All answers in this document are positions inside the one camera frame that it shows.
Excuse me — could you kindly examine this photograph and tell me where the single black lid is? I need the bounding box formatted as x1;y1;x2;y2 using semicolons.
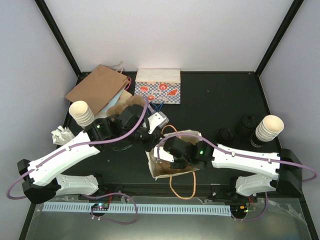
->
217;127;235;145

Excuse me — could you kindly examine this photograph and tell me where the left black frame post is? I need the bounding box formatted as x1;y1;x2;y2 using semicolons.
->
35;0;82;77

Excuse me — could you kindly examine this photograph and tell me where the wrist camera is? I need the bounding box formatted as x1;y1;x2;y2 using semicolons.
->
148;111;169;134
153;146;174;163

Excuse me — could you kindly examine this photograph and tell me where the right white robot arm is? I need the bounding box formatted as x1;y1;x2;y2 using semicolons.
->
163;136;302;202

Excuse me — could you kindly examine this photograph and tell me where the blue checkered bakery bag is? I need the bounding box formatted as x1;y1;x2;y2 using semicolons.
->
134;68;181;105

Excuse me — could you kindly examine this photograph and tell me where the small green circuit board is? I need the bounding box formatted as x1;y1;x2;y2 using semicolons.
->
91;203;109;211

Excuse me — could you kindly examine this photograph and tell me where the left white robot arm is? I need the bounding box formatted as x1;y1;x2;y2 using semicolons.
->
17;104;167;204

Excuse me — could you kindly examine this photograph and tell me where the right white cup stack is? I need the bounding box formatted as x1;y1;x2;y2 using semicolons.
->
250;115;285;148

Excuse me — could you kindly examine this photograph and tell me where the white cup stack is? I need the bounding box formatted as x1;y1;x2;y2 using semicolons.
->
250;115;285;148
68;100;94;129

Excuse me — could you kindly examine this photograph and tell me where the right black frame post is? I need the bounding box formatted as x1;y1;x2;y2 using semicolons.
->
255;0;304;77

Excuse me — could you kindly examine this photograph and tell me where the cream paper bag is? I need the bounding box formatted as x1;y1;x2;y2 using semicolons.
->
145;124;203;200

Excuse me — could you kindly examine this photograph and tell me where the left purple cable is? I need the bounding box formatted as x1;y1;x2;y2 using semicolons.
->
6;98;158;225

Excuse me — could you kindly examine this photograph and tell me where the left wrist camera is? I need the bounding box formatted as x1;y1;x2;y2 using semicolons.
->
148;111;169;134

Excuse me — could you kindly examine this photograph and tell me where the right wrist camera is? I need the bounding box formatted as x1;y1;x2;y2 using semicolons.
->
153;146;174;163

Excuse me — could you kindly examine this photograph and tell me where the brown kraft paper bag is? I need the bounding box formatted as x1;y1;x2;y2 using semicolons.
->
65;64;129;115

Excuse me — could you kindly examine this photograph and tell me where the crumpled white paper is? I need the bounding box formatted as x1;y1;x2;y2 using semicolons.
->
51;125;75;146

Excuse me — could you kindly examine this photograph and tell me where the light blue cable duct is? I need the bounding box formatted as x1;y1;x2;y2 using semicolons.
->
42;202;231;217

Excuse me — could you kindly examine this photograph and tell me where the light blue paper bag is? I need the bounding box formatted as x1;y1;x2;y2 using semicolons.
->
108;89;132;105

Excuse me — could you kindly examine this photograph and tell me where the left white cup stack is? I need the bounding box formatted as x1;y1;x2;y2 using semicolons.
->
68;100;94;129

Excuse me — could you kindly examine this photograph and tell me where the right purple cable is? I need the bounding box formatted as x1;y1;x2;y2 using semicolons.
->
156;135;318;222

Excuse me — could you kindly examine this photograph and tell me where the black frame post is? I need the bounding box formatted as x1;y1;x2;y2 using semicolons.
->
255;0;304;77
35;0;82;77

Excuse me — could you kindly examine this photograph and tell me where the purple cable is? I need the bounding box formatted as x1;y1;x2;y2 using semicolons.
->
156;135;318;222
6;98;158;225

